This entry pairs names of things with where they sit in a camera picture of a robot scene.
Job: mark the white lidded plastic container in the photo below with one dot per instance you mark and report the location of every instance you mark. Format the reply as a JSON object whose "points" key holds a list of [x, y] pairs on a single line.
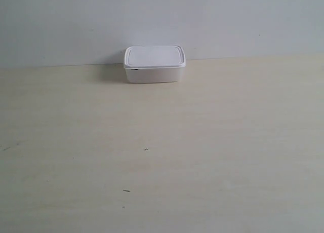
{"points": [[154, 64]]}

